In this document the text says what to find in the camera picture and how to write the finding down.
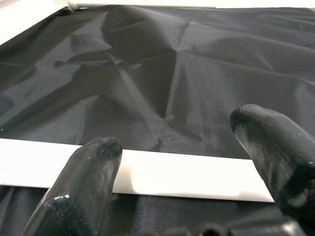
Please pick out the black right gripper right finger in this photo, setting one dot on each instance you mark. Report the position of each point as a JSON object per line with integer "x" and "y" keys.
{"x": 278, "y": 152}

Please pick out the white plastic table leg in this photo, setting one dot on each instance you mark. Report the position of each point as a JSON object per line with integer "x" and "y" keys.
{"x": 123, "y": 3}
{"x": 172, "y": 172}

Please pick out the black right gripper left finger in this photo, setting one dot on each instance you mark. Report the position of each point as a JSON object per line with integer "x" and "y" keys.
{"x": 78, "y": 191}

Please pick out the black table cloth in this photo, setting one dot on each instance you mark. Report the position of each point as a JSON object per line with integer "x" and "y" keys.
{"x": 147, "y": 73}

